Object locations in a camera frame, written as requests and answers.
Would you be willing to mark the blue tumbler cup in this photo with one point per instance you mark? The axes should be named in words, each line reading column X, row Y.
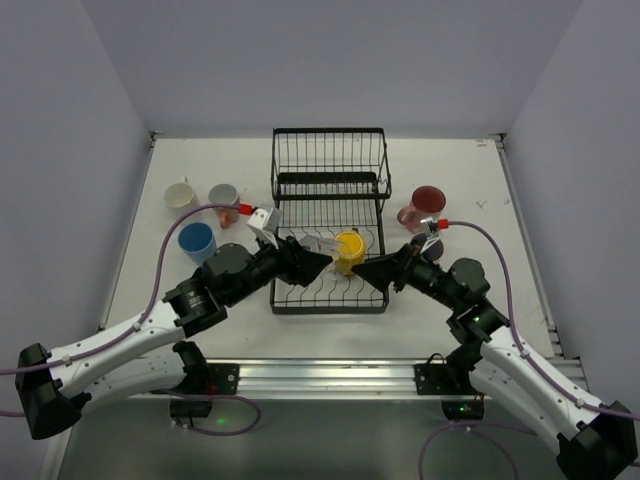
column 197, row 240

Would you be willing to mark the black wire dish rack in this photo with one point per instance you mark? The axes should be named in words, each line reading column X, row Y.
column 327, row 180

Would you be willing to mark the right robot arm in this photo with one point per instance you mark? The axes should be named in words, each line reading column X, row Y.
column 589, row 439

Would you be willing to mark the salmon floral mug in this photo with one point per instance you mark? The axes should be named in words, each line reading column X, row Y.
column 227, row 197

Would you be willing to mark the clear glass cup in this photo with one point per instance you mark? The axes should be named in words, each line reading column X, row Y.
column 325, row 246

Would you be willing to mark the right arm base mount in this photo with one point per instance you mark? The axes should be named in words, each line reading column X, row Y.
column 459, row 401

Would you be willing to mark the yellow mug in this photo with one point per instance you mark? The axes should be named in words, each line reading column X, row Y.
column 351, row 249

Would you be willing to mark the aluminium mounting rail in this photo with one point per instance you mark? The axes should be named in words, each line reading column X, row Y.
column 259, row 379

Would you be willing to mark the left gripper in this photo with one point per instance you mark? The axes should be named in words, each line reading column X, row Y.
column 289, row 258

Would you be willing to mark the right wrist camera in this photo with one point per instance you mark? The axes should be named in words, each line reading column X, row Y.
column 432, row 227

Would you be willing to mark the iridescent pink mug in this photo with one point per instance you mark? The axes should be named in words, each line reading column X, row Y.
column 432, row 250

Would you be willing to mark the white ceramic mug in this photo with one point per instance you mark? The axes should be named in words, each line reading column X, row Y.
column 180, row 198

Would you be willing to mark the pink floral mug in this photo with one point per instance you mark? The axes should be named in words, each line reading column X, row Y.
column 426, row 201

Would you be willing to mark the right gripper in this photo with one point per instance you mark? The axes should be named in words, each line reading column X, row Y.
column 403, row 267

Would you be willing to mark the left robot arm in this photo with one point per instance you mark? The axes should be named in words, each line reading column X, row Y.
column 154, row 350

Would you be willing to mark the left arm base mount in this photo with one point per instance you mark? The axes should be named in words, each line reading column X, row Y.
column 217, row 380

